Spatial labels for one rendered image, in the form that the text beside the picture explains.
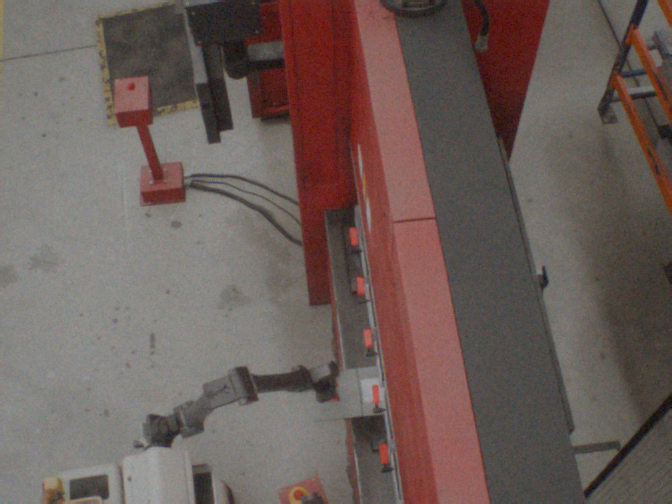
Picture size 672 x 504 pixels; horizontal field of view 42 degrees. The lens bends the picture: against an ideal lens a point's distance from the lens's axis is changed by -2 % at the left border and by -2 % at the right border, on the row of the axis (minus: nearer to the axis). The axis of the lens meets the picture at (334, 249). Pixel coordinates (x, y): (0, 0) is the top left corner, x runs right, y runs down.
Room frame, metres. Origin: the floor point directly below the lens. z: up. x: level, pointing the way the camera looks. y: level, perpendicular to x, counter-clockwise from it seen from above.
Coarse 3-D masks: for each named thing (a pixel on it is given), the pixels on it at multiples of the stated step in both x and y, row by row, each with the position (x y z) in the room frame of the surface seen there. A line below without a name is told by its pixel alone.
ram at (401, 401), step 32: (352, 32) 1.88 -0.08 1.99; (352, 64) 1.88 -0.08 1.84; (352, 96) 1.89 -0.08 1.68; (352, 128) 1.89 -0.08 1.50; (384, 224) 1.20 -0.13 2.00; (384, 256) 1.17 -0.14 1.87; (384, 288) 1.14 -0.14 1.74; (384, 320) 1.11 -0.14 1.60; (384, 352) 1.07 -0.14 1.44; (416, 448) 0.62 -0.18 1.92; (416, 480) 0.57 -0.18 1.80
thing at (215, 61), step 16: (192, 48) 2.21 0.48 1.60; (208, 48) 2.23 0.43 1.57; (192, 64) 2.14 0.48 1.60; (208, 64) 2.16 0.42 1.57; (208, 80) 2.07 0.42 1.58; (224, 80) 2.09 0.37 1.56; (208, 96) 2.05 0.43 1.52; (224, 96) 2.09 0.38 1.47; (208, 112) 2.05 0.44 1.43; (224, 112) 2.09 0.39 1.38; (208, 128) 2.05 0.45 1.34; (224, 128) 2.08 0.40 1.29
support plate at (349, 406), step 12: (348, 372) 1.19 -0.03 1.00; (360, 372) 1.19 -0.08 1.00; (372, 372) 1.19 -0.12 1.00; (348, 384) 1.14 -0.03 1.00; (312, 396) 1.10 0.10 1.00; (348, 396) 1.10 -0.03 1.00; (324, 408) 1.06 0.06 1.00; (336, 408) 1.06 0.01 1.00; (348, 408) 1.05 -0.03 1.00; (360, 408) 1.05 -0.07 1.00; (372, 408) 1.05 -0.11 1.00; (324, 420) 1.01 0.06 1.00
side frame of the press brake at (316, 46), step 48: (288, 0) 1.95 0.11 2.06; (336, 0) 1.96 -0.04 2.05; (528, 0) 2.01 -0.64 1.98; (288, 48) 1.95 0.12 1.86; (336, 48) 1.96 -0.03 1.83; (528, 48) 2.01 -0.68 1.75; (288, 96) 2.17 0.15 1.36; (336, 96) 1.97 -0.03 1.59; (336, 144) 1.97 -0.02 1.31; (336, 192) 1.96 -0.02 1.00
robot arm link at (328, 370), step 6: (300, 366) 1.11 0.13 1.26; (324, 366) 1.11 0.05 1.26; (330, 366) 1.11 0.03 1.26; (336, 366) 1.13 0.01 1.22; (312, 372) 1.10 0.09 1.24; (318, 372) 1.09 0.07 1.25; (324, 372) 1.09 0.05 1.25; (330, 372) 1.09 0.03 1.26; (336, 372) 1.10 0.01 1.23; (312, 378) 1.08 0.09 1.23; (318, 378) 1.08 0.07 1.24; (324, 378) 1.08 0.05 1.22; (330, 378) 1.08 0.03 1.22; (312, 384) 1.06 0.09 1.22; (300, 390) 1.03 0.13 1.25; (306, 390) 1.04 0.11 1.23
